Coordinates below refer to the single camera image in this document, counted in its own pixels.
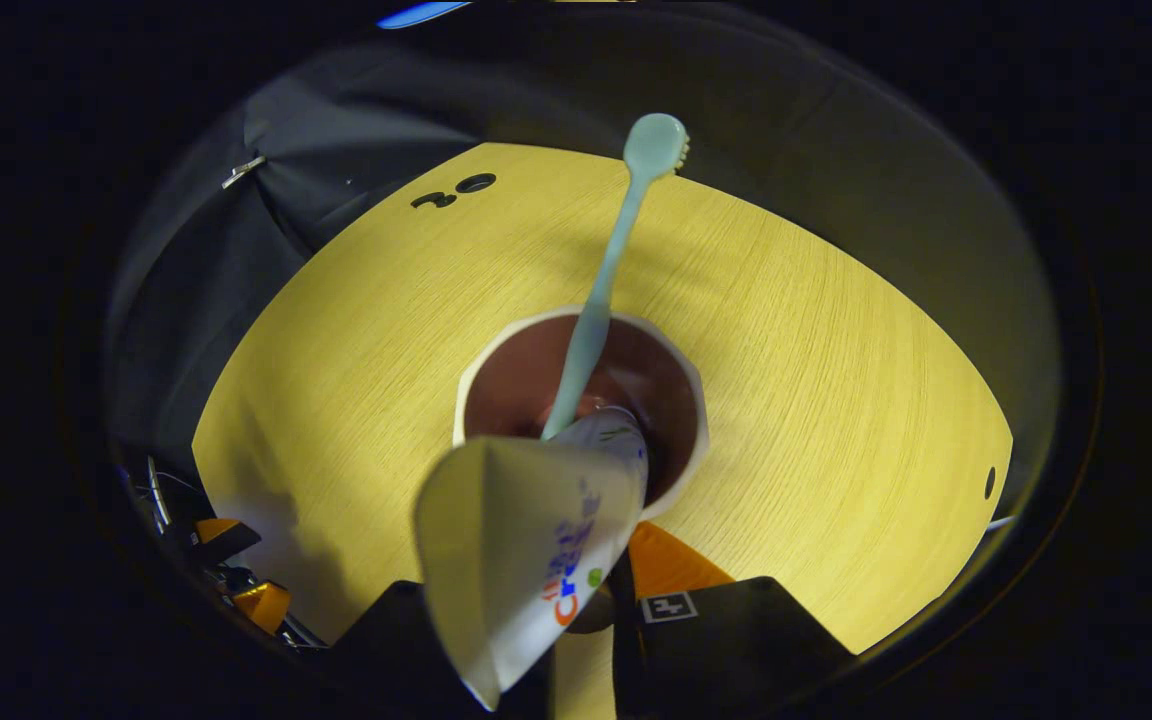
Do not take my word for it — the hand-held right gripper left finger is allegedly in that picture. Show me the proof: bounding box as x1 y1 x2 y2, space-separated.
331 580 489 715

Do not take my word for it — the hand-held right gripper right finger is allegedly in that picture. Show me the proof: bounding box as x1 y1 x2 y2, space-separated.
611 520 855 720

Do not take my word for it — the white toothpaste tube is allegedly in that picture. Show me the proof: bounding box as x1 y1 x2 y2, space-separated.
412 405 650 713

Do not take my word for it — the beige cup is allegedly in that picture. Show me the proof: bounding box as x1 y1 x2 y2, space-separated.
452 305 712 521

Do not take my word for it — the pale green toothbrush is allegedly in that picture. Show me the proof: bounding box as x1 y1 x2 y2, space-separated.
540 112 691 441

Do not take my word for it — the wooden desktop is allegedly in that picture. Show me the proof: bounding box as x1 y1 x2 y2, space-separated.
191 142 1015 720

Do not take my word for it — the black backdrop cloth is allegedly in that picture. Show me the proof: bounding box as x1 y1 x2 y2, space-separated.
101 0 1062 561

